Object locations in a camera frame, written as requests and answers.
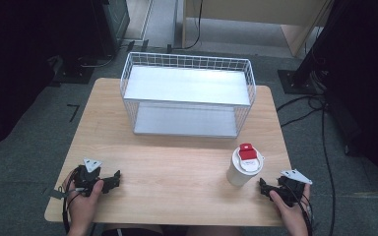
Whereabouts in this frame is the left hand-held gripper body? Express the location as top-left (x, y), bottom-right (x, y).
top-left (73, 157), bottom-right (103, 198)

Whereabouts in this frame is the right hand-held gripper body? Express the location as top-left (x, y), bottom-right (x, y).
top-left (276, 168), bottom-right (313, 208)

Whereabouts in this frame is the person's right hand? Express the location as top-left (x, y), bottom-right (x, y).
top-left (269, 183), bottom-right (311, 232)

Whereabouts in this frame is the person's left hand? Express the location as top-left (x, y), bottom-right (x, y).
top-left (61, 170), bottom-right (105, 231)

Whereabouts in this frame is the white cup with red lid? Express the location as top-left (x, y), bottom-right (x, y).
top-left (225, 143), bottom-right (266, 188)

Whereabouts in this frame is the black stand base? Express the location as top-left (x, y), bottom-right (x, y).
top-left (51, 56), bottom-right (95, 86)

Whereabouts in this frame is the black metal stand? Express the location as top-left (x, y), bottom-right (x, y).
top-left (277, 0), bottom-right (353, 96)

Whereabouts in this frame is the dark curtain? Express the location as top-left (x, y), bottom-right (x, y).
top-left (321, 0), bottom-right (378, 198)
top-left (0, 0), bottom-right (104, 155)

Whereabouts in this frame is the black cabinet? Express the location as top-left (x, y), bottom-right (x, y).
top-left (91, 0), bottom-right (131, 61)

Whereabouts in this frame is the light wooden cabinet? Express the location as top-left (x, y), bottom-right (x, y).
top-left (181, 0), bottom-right (335, 59)

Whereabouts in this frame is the right hand-held gripper cable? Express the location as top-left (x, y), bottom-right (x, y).
top-left (283, 178), bottom-right (315, 236)

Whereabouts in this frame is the hand-held gripper cable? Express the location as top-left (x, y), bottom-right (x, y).
top-left (61, 165), bottom-right (82, 234)
top-left (283, 178), bottom-right (315, 236)

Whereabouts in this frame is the left hand-held gripper cable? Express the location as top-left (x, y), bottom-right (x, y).
top-left (61, 165), bottom-right (82, 234)

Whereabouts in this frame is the long black floor cable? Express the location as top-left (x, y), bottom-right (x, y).
top-left (320, 97), bottom-right (338, 236)

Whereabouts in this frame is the white wire shelf rack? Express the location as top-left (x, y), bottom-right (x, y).
top-left (119, 51), bottom-right (258, 140)

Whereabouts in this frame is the black hanging cable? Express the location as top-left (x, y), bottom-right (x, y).
top-left (166, 0), bottom-right (205, 54)

